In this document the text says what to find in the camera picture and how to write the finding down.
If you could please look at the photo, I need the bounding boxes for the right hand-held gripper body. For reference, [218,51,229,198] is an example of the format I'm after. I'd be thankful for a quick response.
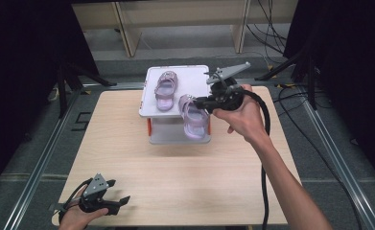
[206,61,251,113]

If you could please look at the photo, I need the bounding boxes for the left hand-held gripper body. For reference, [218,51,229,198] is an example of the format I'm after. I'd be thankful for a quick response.
[78,172,121,216]

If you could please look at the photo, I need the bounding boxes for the purple child sandal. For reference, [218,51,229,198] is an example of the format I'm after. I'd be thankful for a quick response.
[177,94,210,141]
[153,70,179,112]

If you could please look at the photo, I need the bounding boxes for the white two-tier shoe rack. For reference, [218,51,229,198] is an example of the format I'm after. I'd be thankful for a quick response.
[138,65,213,146]

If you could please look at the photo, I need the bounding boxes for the person's right hand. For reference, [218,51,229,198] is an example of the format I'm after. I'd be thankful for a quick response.
[212,83,272,146]

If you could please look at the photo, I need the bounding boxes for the person's left hand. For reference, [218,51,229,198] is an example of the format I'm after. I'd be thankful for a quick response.
[58,205,110,230]

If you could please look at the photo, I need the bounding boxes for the black metal stand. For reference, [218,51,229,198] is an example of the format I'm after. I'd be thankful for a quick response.
[54,60,118,120]
[254,44,319,111]

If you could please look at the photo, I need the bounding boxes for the light wooden shelf unit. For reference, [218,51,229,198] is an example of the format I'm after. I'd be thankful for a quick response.
[71,0,299,58]

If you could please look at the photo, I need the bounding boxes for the dark curtain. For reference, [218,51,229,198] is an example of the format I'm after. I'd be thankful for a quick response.
[283,0,375,181]
[0,0,101,200]

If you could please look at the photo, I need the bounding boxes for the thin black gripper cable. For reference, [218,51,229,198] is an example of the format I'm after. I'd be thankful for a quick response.
[58,177,94,224]

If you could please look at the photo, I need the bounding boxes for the thick black gripper cable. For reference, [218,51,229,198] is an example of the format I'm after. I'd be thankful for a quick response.
[239,88,271,230]

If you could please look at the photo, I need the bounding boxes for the metal floor rail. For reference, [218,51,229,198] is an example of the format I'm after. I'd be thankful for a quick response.
[2,86,82,230]
[301,97,375,230]

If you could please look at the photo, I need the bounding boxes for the bundle of black floor cables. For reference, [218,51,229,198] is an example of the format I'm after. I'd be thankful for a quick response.
[246,0,289,65]

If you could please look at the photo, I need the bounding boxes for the long black floor cable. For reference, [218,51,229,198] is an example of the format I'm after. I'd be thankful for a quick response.
[276,85,363,230]

